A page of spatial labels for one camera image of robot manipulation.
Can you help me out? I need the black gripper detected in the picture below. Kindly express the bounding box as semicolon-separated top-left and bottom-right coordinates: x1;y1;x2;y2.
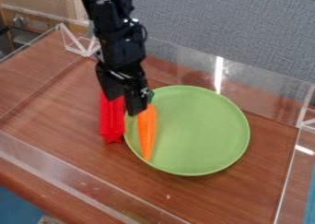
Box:
82;0;150;116

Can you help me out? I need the orange toy carrot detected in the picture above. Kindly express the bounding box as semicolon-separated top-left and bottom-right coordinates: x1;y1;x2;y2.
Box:
138;92;158;160

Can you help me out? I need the green round plate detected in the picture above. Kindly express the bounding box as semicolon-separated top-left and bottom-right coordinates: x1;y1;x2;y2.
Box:
123;85;251;177

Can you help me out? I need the cardboard box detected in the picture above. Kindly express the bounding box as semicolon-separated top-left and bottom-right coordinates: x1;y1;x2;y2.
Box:
0;0;87;20

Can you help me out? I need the wooden shelf with knob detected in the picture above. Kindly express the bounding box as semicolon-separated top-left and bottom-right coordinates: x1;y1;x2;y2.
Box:
0;4;90;38

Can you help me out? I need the clear acrylic triangle bracket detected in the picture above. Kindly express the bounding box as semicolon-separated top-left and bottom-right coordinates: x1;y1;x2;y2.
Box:
59;23;100;57

